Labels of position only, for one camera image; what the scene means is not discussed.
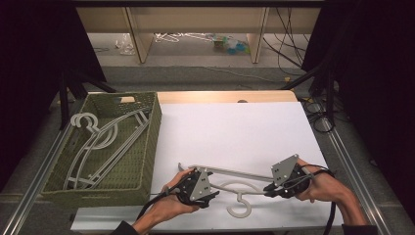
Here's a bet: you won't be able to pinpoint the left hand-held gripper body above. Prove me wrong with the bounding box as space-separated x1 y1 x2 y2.
175 166 217 209

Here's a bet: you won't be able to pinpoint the person's right hand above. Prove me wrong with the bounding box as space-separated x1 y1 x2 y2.
294 158 345 203

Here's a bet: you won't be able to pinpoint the person's left hand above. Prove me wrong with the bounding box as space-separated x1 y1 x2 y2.
147 167 202 227

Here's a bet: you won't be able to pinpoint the dark curtain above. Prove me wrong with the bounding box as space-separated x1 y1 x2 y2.
300 0 415 224
0 0 108 192

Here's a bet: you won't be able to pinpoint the aluminium rail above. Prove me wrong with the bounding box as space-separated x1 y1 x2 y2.
319 116 393 235
0 92 91 235

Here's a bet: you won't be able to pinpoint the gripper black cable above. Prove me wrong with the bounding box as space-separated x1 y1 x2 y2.
283 164 338 235
135 182 194 221

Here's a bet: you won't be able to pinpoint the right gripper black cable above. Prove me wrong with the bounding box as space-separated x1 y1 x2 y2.
283 164 338 235

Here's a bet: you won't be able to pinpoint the black hanging cables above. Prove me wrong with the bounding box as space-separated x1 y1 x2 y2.
261 7 311 71

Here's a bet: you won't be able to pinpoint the clear plastic bag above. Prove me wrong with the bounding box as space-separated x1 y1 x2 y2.
114 33 136 56

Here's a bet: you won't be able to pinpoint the black metal stand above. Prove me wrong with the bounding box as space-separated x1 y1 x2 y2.
279 60 338 129
58 67 117 131

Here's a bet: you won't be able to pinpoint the green woven basket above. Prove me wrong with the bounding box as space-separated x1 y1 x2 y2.
40 91 163 208

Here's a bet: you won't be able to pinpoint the colourful plastic items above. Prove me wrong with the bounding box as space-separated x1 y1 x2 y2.
210 34 252 56

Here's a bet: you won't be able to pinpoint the white hangers on floor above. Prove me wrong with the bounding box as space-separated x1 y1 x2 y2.
154 31 214 44

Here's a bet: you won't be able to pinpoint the light wooden desk frame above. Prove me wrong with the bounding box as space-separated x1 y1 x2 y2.
75 6 323 65

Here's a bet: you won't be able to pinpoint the grey plastic clothes hanger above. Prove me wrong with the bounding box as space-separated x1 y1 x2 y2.
177 162 279 219
63 110 149 191
69 112 153 191

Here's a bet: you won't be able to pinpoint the coiled black floor cable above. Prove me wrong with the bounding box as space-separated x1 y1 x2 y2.
300 96 337 134

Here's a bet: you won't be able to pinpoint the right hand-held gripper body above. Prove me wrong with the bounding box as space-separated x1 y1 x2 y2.
270 154 311 200

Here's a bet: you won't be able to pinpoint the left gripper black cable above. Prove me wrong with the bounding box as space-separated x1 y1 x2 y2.
135 182 194 221

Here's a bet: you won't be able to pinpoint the white paper sheet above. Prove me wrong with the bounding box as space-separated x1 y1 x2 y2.
69 101 354 232

